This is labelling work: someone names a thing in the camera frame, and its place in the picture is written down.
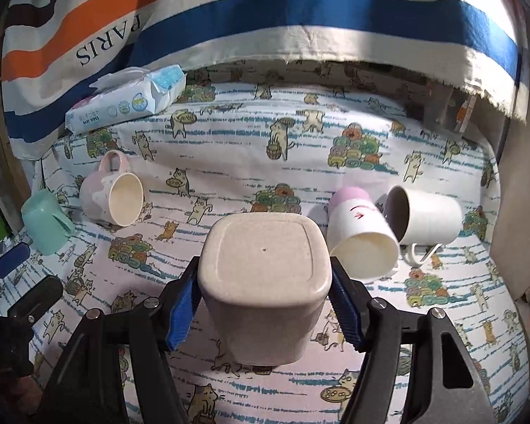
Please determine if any striped cloth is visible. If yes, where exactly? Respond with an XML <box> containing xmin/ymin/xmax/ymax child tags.
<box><xmin>0</xmin><ymin>0</ymin><xmax>530</xmax><ymax>160</ymax></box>

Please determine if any pink mug with handle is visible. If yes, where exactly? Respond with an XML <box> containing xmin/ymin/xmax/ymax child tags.
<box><xmin>79</xmin><ymin>150</ymin><xmax>145</xmax><ymax>227</ymax></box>

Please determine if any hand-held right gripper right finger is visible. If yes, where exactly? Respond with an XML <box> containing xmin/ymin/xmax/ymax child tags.
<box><xmin>329</xmin><ymin>257</ymin><xmax>491</xmax><ymax>424</ymax></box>

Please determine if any cat print bed sheet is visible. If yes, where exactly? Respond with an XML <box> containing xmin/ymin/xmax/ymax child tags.
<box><xmin>24</xmin><ymin>59</ymin><xmax>530</xmax><ymax>424</ymax></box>

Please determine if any brown cardboard panel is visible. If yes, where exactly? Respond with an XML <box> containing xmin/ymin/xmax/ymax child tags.
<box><xmin>489</xmin><ymin>93</ymin><xmax>530</xmax><ymax>302</ymax></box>

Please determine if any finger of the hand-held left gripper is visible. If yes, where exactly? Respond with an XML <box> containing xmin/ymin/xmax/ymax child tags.
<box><xmin>0</xmin><ymin>242</ymin><xmax>31</xmax><ymax>280</ymax></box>
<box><xmin>7</xmin><ymin>275</ymin><xmax>65</xmax><ymax>319</ymax></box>

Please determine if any beige square cup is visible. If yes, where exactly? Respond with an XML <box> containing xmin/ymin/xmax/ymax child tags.
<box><xmin>197</xmin><ymin>213</ymin><xmax>332</xmax><ymax>366</ymax></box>

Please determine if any white mug with grey inside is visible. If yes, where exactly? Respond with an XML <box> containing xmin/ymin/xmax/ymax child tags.
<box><xmin>382</xmin><ymin>185</ymin><xmax>464</xmax><ymax>268</ymax></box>

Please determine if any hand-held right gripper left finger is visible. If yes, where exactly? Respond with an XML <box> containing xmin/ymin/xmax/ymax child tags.
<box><xmin>35</xmin><ymin>257</ymin><xmax>201</xmax><ymax>424</ymax></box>

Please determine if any pink and white cup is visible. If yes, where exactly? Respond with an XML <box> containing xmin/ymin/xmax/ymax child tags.
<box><xmin>326</xmin><ymin>186</ymin><xmax>400</xmax><ymax>282</ymax></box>

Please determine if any baby wipes pack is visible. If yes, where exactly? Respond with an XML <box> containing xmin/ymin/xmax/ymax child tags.
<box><xmin>65</xmin><ymin>65</ymin><xmax>187</xmax><ymax>134</ymax></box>

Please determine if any mint green cup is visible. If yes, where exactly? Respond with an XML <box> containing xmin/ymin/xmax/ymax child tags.
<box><xmin>20</xmin><ymin>188</ymin><xmax>76</xmax><ymax>256</ymax></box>

